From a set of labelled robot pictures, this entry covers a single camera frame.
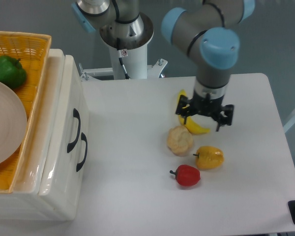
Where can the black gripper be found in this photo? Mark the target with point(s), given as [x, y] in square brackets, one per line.
[205, 106]

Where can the white drawer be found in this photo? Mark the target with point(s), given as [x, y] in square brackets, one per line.
[79, 165]
[72, 118]

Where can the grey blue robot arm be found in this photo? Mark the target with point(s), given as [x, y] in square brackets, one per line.
[204, 36]

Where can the white drawer cabinet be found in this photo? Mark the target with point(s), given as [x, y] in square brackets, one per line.
[24, 202]

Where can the yellow banana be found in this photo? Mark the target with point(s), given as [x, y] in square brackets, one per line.
[192, 126]

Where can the round bread bun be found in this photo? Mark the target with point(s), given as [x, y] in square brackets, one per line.
[179, 140]

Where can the yellow bell pepper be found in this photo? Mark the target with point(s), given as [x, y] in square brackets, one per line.
[208, 157]

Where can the red bell pepper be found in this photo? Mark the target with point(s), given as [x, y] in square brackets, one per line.
[186, 175]

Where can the beige round plate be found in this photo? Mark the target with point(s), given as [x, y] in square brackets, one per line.
[13, 122]

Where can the green bell pepper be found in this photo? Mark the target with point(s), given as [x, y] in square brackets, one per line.
[12, 73]

